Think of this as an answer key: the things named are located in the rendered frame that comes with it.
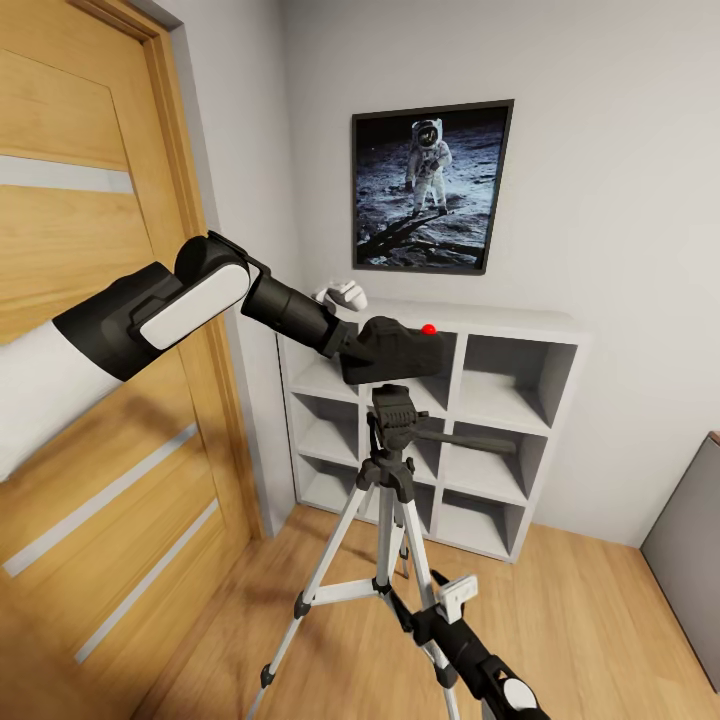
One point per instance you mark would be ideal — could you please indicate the painting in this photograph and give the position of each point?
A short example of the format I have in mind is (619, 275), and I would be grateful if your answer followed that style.
(426, 183)

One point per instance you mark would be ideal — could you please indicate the desk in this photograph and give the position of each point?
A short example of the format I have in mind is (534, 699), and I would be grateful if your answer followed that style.
(683, 550)

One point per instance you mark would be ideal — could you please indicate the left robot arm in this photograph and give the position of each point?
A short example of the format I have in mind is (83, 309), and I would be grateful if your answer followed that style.
(52, 375)

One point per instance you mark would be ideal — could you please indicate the digital camera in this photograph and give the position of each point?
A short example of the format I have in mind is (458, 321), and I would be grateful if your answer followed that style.
(402, 353)

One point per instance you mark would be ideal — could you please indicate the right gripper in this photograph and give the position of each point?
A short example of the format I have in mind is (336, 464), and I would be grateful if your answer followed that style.
(428, 624)

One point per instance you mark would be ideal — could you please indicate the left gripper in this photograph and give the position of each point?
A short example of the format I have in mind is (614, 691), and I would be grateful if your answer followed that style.
(308, 322)

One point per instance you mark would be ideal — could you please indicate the camera tripod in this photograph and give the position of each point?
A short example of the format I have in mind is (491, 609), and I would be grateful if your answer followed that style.
(398, 526)

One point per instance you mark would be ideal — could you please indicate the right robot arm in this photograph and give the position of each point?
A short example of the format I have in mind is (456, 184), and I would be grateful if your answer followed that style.
(506, 699)

